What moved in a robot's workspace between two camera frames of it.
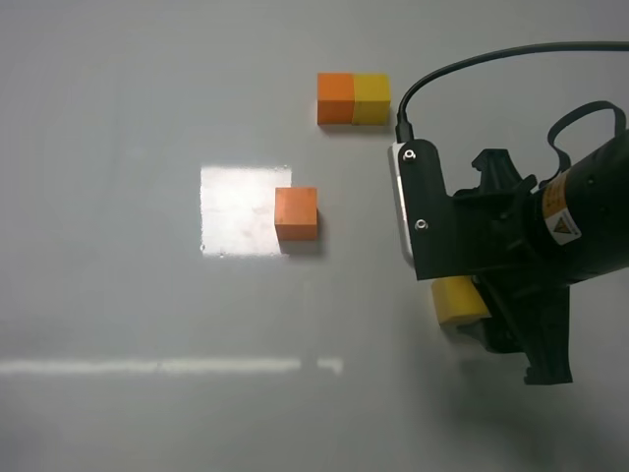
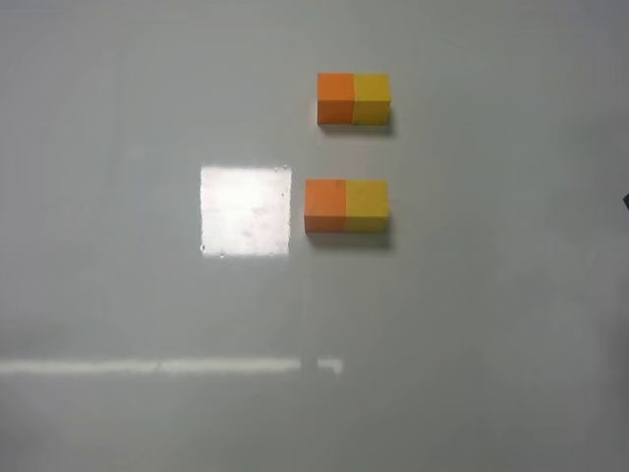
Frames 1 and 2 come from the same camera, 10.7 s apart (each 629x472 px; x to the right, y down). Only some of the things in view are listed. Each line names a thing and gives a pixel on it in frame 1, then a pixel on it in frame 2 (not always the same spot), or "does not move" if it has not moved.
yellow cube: x=458 y=300 to x=367 y=206
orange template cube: x=335 y=98 does not move
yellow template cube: x=371 y=101 does not move
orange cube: x=296 y=213 to x=324 y=209
